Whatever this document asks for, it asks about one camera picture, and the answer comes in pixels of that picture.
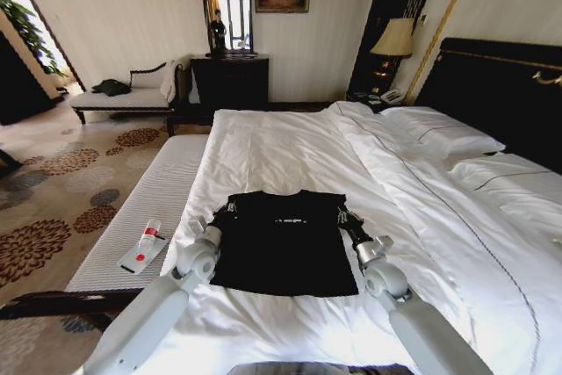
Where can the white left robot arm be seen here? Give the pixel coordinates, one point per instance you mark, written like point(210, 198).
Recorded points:
point(145, 318)

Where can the table lamp cream shade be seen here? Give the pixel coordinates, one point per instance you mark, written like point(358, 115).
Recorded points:
point(393, 39)

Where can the white duvet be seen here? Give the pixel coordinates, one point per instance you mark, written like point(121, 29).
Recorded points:
point(307, 155)

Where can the black headboard gold trim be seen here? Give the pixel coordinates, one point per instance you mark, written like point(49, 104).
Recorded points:
point(496, 85)

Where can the gold wall trim strip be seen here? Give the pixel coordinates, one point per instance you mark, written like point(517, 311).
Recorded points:
point(443, 19)

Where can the black t-shirt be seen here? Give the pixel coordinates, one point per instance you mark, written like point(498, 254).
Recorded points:
point(285, 247)

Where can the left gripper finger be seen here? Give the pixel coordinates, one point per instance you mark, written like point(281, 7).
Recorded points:
point(233, 216)
point(230, 206)

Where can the dark nightstand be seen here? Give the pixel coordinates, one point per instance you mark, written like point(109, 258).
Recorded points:
point(364, 96)

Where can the white towel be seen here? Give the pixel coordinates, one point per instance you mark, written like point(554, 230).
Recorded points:
point(170, 78)

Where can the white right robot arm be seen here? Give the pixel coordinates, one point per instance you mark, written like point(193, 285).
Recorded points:
point(421, 326)

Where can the dark cabinet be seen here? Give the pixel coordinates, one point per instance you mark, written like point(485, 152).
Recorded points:
point(19, 85)

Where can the dark wooden dresser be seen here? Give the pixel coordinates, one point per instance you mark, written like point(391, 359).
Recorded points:
point(230, 83)

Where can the gold headboard ornament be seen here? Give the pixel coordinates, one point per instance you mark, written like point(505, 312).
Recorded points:
point(549, 78)

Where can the white chaise longue dark frame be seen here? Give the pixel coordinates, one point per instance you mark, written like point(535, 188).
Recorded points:
point(123, 100)

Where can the white telephone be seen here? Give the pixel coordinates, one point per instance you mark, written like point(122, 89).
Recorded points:
point(391, 96)

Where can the dark framed wall mirror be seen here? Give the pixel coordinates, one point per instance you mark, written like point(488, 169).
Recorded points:
point(228, 6)

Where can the dark clothing bundle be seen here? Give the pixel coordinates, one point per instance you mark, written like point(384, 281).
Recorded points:
point(110, 87)

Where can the green potted plant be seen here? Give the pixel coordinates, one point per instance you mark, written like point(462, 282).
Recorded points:
point(30, 32)

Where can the clear sheet with red dot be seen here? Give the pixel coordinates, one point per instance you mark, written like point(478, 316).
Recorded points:
point(140, 257)

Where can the dark wooden chair frame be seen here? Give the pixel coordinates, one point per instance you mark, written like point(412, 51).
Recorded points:
point(66, 305)

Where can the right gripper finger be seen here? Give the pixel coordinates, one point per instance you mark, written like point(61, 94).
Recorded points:
point(348, 211)
point(340, 216)

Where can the person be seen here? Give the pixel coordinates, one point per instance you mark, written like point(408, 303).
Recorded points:
point(218, 30)

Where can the white pillow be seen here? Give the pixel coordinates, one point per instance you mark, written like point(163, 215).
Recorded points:
point(518, 177)
point(439, 131)

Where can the clear water bottle red label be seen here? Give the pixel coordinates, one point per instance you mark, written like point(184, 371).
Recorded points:
point(150, 232)

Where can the white striped bed bench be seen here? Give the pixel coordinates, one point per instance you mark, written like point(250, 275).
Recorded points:
point(158, 182)

